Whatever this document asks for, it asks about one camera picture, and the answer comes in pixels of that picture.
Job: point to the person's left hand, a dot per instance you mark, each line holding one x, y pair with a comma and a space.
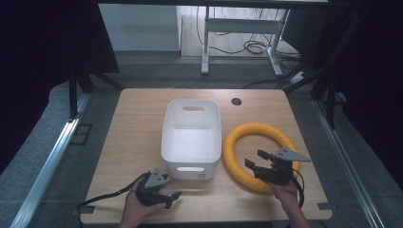
136, 207

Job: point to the person's right hand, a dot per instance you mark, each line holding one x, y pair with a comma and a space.
286, 193

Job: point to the white power strip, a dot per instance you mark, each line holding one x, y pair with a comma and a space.
298, 77

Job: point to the black stand legs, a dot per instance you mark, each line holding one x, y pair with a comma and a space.
329, 95
73, 95

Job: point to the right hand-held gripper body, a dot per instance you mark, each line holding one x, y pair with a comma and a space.
278, 169

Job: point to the white metal desk frame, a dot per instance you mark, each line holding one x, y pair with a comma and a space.
240, 26

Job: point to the black round table grommet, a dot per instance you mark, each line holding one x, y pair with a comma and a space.
236, 101

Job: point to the black curtain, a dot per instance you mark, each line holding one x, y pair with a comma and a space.
38, 63
370, 79

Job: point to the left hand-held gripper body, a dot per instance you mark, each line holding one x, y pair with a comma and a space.
151, 190

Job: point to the aluminium floor rail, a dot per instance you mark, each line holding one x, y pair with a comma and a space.
345, 158
47, 171

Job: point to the white plastic storage bin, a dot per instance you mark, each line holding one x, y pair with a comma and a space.
191, 142

